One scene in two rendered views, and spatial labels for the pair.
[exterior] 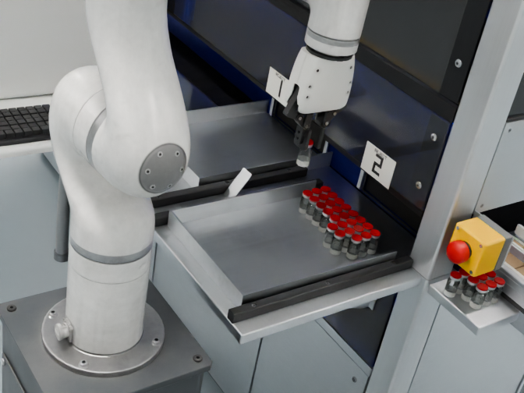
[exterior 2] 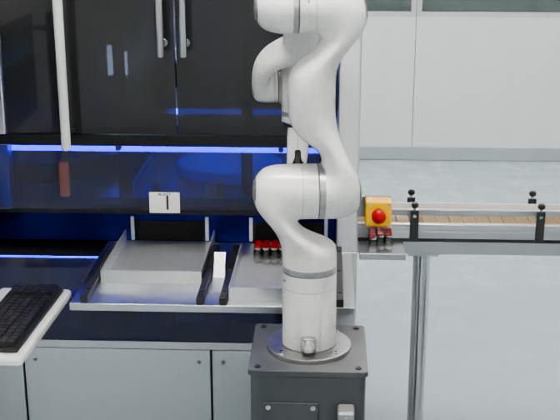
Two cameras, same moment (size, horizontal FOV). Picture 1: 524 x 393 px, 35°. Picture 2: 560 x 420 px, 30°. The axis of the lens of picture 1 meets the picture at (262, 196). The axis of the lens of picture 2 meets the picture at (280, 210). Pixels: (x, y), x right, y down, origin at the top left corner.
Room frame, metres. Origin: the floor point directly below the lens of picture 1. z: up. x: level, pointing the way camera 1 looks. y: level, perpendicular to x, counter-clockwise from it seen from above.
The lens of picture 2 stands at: (-0.44, 1.86, 1.84)
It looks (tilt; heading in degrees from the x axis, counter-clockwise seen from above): 17 degrees down; 312
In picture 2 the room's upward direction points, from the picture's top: straight up
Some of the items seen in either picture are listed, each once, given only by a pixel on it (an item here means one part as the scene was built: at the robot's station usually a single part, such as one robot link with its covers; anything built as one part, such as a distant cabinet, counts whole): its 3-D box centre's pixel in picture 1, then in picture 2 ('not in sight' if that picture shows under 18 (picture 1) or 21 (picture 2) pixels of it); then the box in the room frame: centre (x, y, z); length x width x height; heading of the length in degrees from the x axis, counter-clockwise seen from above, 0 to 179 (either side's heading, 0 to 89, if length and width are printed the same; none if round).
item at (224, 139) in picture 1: (235, 141); (161, 255); (1.60, 0.08, 0.90); 0.34 x 0.26 x 0.04; 129
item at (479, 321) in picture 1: (478, 299); (381, 248); (1.23, -0.43, 0.87); 0.14 x 0.13 x 0.02; 129
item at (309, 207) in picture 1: (329, 224); (287, 254); (1.33, -0.14, 0.91); 0.18 x 0.02 x 0.05; 39
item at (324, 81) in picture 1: (323, 76); (298, 142); (1.22, -0.06, 1.25); 0.10 x 0.08 x 0.11; 129
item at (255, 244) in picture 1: (281, 238); (284, 271); (1.26, -0.05, 0.90); 0.34 x 0.26 x 0.04; 129
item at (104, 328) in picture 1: (107, 288); (309, 308); (0.96, 0.20, 0.95); 0.19 x 0.19 x 0.18
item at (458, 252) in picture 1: (459, 251); (378, 216); (1.19, -0.35, 1.00); 0.04 x 0.04 x 0.04; 39
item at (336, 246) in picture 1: (337, 242); not in sight; (1.27, -0.15, 0.91); 0.02 x 0.02 x 0.05
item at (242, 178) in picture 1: (216, 189); (217, 272); (1.37, 0.09, 0.91); 0.14 x 0.03 x 0.06; 130
